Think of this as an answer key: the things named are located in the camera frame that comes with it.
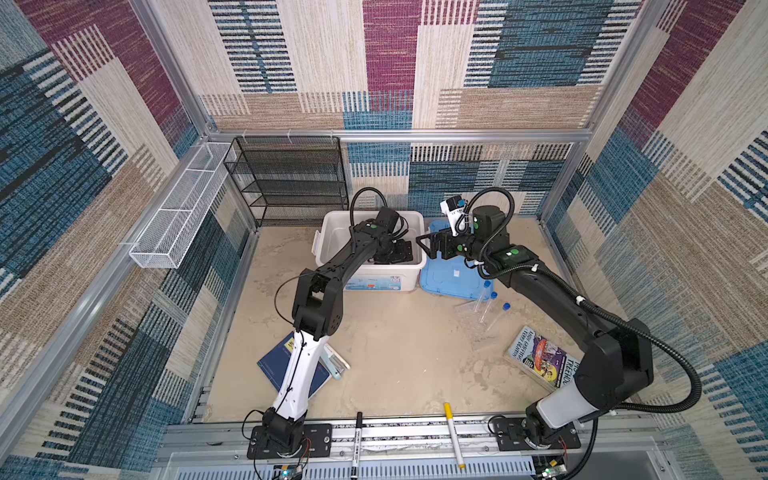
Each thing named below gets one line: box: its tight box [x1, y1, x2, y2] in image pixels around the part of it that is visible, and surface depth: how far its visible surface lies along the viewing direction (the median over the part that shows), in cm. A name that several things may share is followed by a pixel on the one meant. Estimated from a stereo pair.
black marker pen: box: [351, 411, 366, 480], surface depth 74 cm
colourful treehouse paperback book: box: [503, 325, 585, 391], surface depth 87 cm
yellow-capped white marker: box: [444, 402, 465, 469], surface depth 76 cm
